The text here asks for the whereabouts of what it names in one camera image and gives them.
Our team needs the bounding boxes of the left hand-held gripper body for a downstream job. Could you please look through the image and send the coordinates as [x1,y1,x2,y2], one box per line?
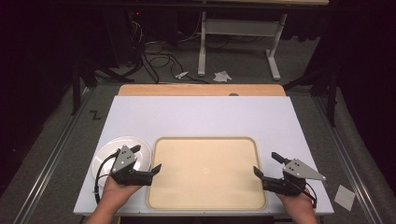
[109,145,155,187]

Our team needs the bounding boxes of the white table cover board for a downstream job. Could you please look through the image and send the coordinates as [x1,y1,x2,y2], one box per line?
[73,95,335,217]

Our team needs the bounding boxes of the crumpled white paper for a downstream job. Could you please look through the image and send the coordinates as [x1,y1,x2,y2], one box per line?
[213,70,233,83]

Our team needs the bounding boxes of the person's right hand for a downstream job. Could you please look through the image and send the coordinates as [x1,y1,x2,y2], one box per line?
[275,186,316,217]

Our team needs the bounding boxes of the person's left hand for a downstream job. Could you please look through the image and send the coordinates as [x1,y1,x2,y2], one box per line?
[98,175,143,213]

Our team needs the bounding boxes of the white round plate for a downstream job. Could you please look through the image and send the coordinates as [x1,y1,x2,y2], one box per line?
[92,135,152,188]

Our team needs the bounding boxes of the metal floor rail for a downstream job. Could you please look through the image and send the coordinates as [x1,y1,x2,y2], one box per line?
[12,88,94,224]
[312,96,386,224]

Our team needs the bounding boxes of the black metal stand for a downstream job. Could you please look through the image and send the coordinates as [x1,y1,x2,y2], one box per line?
[70,59,135,117]
[282,62,339,128]

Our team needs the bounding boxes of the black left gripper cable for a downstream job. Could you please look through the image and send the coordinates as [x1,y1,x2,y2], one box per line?
[92,148,121,205]

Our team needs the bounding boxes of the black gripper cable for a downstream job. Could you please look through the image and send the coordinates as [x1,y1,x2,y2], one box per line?
[299,186,318,209]
[92,148,121,205]

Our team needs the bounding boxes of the beige plastic tray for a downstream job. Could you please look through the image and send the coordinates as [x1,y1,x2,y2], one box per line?
[146,136,268,212]

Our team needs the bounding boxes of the white paper sheet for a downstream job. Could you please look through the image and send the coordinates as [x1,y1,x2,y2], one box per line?
[333,184,356,212]

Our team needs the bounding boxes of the black floor cables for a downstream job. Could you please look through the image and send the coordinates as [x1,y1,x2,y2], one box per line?
[141,40,211,85]

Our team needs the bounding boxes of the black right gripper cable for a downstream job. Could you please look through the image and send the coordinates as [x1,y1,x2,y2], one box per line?
[299,186,318,209]

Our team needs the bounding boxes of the white metal desk frame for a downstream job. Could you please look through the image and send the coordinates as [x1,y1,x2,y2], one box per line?
[197,10,289,81]

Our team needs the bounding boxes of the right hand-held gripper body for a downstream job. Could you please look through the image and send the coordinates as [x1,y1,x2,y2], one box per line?
[262,158,328,197]

